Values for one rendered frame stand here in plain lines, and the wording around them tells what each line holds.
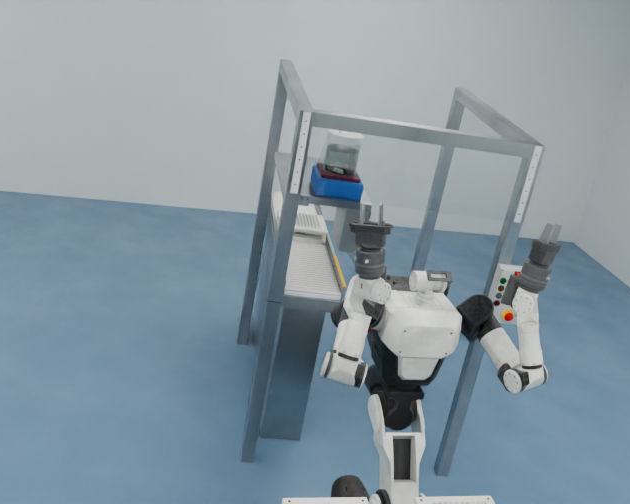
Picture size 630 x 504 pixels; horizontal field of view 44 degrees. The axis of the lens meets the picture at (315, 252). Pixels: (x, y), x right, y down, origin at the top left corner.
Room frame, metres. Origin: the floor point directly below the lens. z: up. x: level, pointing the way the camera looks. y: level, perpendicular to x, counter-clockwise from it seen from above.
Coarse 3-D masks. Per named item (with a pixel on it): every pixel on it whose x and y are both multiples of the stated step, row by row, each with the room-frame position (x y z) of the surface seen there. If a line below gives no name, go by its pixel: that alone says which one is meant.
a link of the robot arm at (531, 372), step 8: (520, 336) 2.24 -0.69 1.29; (528, 336) 2.22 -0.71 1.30; (536, 336) 2.23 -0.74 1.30; (520, 344) 2.23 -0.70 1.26; (528, 344) 2.22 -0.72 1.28; (536, 344) 2.22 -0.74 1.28; (520, 352) 2.23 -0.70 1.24; (528, 352) 2.21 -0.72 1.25; (536, 352) 2.21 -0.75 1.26; (520, 360) 2.22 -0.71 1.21; (528, 360) 2.20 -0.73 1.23; (536, 360) 2.20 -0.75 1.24; (512, 368) 2.23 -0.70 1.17; (520, 368) 2.22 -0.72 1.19; (528, 368) 2.20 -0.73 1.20; (536, 368) 2.20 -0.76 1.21; (520, 376) 2.19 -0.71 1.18; (528, 376) 2.19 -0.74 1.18; (536, 376) 2.19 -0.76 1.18; (528, 384) 2.18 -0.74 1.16; (536, 384) 2.21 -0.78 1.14
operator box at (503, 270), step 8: (504, 264) 3.19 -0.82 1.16; (496, 272) 3.18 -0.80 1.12; (504, 272) 3.14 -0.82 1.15; (512, 272) 3.14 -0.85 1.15; (496, 280) 3.15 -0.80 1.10; (496, 288) 3.14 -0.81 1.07; (504, 288) 3.14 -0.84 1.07; (488, 296) 3.19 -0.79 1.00; (504, 304) 3.14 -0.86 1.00; (496, 312) 3.14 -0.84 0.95; (504, 320) 3.15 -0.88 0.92; (512, 320) 3.15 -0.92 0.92
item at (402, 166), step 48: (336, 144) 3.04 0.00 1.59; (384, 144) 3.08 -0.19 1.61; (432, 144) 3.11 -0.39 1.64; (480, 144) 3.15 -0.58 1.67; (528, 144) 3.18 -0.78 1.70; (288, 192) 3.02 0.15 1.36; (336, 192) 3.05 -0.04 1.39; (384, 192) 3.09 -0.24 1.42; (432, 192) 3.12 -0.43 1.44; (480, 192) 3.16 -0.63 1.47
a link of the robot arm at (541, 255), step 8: (536, 240) 2.28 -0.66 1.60; (536, 248) 2.26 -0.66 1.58; (544, 248) 2.25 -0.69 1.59; (552, 248) 2.28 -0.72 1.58; (528, 256) 2.29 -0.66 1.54; (536, 256) 2.27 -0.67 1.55; (544, 256) 2.26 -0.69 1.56; (552, 256) 2.30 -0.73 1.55; (528, 264) 2.27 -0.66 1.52; (536, 264) 2.27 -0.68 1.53; (544, 264) 2.27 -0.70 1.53; (520, 272) 2.30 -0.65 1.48; (528, 272) 2.26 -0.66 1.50; (536, 272) 2.25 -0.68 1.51; (544, 272) 2.25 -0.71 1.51; (536, 280) 2.25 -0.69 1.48; (544, 280) 2.26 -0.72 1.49
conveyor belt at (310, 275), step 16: (272, 192) 4.38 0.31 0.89; (304, 208) 4.20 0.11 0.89; (304, 256) 3.51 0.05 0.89; (320, 256) 3.54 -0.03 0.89; (288, 272) 3.28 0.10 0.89; (304, 272) 3.32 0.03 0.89; (320, 272) 3.35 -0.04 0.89; (288, 288) 3.12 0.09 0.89; (304, 288) 3.14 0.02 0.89; (320, 288) 3.17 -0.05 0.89; (336, 288) 3.21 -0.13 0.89
